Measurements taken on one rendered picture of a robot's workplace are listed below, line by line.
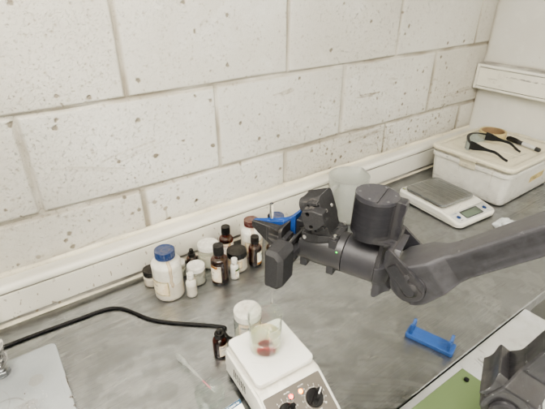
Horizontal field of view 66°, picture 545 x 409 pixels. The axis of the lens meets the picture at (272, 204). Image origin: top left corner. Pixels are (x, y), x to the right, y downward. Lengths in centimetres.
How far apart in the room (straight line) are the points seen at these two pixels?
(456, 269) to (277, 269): 22
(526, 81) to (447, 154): 41
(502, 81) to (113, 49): 143
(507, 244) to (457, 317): 57
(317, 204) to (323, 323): 48
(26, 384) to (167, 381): 26
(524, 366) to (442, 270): 15
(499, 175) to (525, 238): 104
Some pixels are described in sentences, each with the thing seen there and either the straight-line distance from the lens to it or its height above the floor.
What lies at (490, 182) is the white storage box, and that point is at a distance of 158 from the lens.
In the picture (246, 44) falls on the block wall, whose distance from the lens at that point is 112.
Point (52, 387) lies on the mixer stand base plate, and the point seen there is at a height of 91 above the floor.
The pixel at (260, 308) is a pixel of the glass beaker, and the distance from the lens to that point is 79.
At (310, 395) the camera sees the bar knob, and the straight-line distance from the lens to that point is 80.
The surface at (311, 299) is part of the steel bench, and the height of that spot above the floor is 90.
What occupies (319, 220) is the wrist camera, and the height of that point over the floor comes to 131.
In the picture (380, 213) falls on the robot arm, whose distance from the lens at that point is 53.
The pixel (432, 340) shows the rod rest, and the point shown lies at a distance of 99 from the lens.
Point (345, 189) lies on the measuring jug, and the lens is 126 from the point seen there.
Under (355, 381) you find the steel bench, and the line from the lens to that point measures 89.
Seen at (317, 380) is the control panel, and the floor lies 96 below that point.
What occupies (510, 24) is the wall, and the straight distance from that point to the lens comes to 193.
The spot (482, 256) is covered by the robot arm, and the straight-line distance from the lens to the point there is 54.
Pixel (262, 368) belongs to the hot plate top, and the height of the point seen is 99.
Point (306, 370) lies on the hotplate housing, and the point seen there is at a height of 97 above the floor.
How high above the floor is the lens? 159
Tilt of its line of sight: 29 degrees down
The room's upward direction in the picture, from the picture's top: straight up
